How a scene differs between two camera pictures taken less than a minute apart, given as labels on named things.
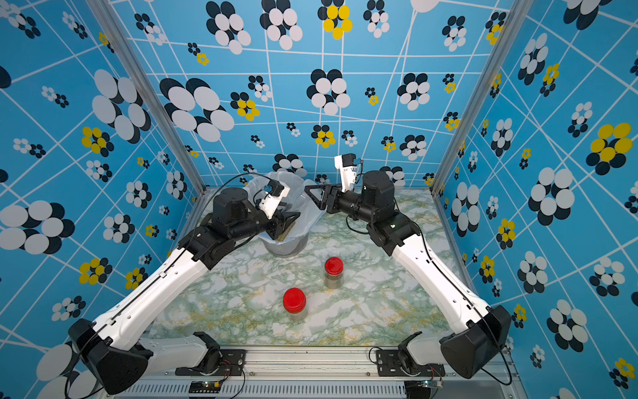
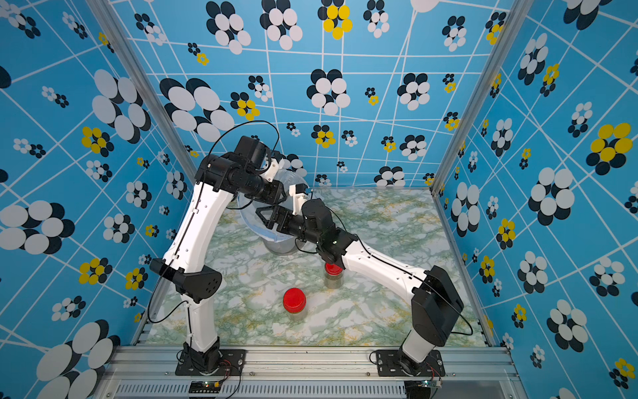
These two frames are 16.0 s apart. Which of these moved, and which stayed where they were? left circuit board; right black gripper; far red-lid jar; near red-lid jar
Moved: right black gripper
Stayed: near red-lid jar; left circuit board; far red-lid jar
